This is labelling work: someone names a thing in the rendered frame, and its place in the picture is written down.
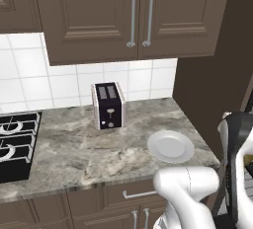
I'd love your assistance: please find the brown wall cupboard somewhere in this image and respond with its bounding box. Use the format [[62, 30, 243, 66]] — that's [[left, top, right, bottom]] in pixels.
[[0, 0, 43, 35]]

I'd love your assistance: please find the black gas hob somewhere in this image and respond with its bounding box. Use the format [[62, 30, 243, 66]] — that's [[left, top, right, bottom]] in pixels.
[[0, 111, 43, 185]]

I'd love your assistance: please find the silver base cupboard handle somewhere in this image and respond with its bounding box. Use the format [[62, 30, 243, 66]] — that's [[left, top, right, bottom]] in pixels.
[[142, 207, 150, 229], [130, 209, 139, 229]]

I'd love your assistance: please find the brown base cupboard run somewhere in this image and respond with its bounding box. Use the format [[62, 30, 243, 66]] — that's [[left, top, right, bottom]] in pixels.
[[0, 192, 72, 229]]

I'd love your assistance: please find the black and silver toaster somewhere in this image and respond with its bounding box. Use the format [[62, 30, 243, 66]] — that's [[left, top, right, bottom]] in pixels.
[[91, 81, 127, 131]]

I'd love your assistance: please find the silver bar cupboard handle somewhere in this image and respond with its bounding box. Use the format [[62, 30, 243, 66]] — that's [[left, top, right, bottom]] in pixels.
[[126, 0, 138, 48], [141, 0, 156, 47]]

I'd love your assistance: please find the white round plate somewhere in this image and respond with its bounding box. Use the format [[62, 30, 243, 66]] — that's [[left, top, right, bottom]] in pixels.
[[146, 129, 196, 165]]

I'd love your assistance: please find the brown base cupboard door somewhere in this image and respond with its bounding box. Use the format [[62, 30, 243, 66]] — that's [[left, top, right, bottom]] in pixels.
[[139, 199, 170, 229], [70, 204, 141, 229]]

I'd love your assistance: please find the silver drawer handle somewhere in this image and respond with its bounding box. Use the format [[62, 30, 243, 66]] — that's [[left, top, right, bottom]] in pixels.
[[122, 190, 158, 200]]

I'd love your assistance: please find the brown wall cupboard door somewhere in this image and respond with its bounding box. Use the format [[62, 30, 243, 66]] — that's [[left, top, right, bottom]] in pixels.
[[33, 0, 141, 67], [137, 0, 233, 60]]

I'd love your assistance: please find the brown drawer front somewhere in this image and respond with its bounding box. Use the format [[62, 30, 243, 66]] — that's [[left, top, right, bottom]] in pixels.
[[101, 178, 167, 209]]

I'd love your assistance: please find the brown tall oven housing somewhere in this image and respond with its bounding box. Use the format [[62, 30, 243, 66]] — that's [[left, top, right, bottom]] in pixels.
[[172, 0, 253, 162]]

